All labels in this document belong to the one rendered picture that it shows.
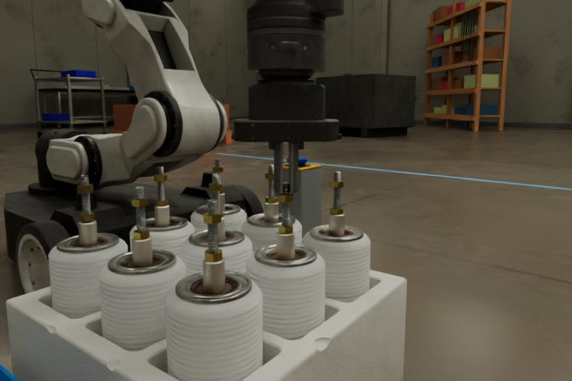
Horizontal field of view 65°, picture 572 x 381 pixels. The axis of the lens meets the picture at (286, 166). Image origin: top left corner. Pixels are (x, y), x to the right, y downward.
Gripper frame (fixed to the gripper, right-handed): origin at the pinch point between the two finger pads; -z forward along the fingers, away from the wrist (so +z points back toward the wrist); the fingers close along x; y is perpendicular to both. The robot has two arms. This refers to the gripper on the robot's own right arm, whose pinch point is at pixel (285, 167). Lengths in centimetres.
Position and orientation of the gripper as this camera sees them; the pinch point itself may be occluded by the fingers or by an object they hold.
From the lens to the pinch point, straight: 52.7
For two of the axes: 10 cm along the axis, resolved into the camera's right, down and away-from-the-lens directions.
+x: 10.0, -0.1, 0.8
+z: 0.0, -9.9, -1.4
